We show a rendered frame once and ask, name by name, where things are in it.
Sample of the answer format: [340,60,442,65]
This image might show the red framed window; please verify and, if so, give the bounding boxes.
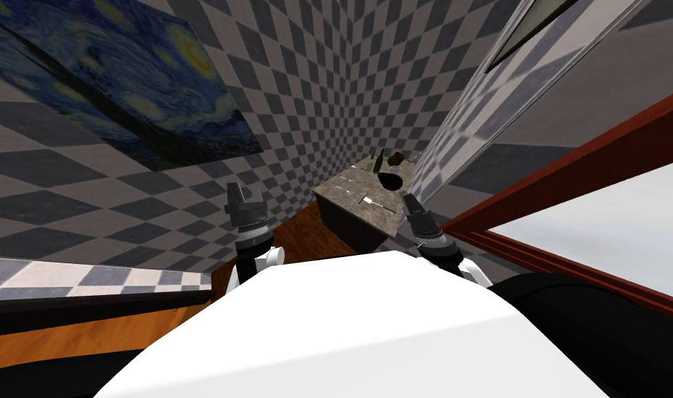
[440,84,673,324]

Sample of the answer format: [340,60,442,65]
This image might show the black bowl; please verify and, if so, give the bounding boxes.
[376,171,406,193]

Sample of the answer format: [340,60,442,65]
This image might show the grey stone top table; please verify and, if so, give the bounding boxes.
[312,156,421,256]

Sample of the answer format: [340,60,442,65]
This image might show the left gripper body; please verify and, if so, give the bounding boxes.
[224,202,269,234]

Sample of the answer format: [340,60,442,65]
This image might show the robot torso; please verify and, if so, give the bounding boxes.
[93,249,612,398]

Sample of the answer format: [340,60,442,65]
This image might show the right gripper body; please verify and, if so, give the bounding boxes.
[406,208,444,240]

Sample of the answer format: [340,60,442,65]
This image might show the blue starry night painting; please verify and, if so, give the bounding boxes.
[0,0,265,173]

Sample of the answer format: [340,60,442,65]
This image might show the wooden counter with checkered top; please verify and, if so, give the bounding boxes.
[0,256,214,372]

